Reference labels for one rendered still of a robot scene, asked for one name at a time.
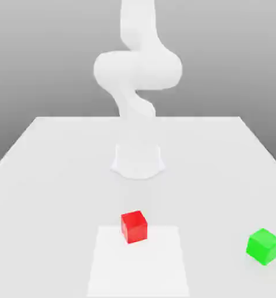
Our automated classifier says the small green cube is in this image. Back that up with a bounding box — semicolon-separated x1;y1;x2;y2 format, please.
245;228;276;267

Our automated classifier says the small red cube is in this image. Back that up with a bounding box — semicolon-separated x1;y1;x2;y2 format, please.
120;210;148;244

